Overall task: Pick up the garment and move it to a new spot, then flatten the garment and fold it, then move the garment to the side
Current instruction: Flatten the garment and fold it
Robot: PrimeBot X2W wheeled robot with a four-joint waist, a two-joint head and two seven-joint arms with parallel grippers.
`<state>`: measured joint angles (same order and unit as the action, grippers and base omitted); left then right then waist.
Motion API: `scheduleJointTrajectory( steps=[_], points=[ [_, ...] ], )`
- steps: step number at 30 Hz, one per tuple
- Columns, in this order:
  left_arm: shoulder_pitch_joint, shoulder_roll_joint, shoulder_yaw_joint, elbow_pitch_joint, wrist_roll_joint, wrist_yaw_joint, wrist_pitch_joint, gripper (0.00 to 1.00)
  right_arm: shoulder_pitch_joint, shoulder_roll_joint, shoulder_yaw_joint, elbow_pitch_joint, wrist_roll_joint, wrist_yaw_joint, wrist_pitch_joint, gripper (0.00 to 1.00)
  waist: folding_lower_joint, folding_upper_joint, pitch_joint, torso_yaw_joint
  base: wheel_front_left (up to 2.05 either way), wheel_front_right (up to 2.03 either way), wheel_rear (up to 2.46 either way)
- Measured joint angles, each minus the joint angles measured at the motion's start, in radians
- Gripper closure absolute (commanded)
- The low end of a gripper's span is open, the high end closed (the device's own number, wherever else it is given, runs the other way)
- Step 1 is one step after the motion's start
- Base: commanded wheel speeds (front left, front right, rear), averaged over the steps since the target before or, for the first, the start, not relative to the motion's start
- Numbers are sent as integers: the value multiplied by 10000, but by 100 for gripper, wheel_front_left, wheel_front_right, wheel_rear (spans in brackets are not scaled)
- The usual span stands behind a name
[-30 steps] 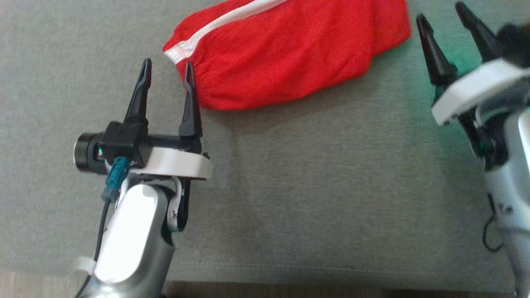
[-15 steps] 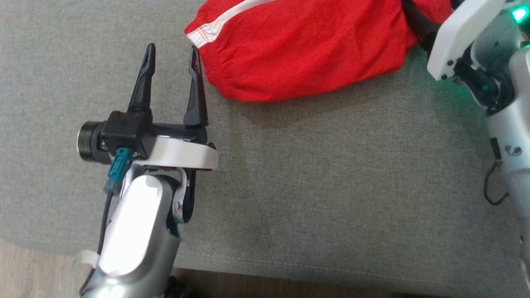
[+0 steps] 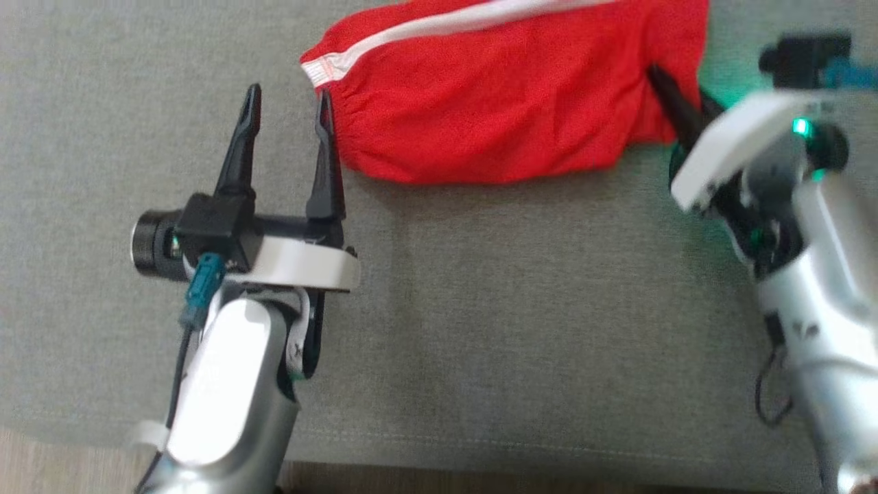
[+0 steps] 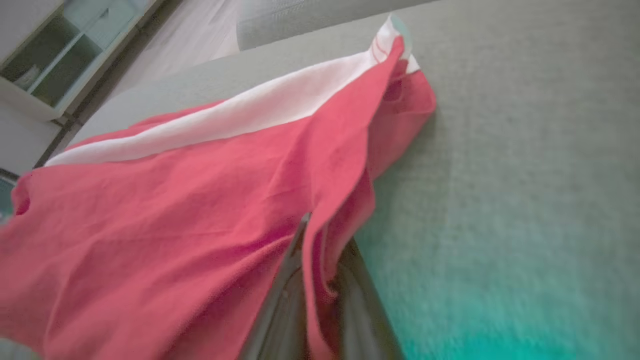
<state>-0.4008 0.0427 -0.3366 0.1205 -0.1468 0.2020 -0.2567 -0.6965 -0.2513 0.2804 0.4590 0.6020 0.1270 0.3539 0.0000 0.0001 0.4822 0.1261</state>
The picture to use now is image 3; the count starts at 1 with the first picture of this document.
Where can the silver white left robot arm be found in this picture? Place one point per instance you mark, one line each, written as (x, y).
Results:
(226, 398)

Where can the grey fabric sofa seat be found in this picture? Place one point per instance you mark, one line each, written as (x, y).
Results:
(514, 309)

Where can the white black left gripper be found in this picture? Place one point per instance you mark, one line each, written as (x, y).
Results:
(302, 264)

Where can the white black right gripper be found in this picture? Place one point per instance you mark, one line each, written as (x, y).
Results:
(727, 144)

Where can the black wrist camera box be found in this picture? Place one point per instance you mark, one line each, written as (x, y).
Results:
(212, 230)
(802, 60)

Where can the red shorts with white stripe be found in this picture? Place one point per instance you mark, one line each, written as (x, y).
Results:
(494, 103)

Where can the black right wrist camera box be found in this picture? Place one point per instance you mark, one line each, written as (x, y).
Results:
(802, 60)

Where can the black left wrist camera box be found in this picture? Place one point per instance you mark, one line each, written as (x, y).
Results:
(212, 230)

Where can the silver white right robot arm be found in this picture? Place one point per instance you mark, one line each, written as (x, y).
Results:
(837, 288)

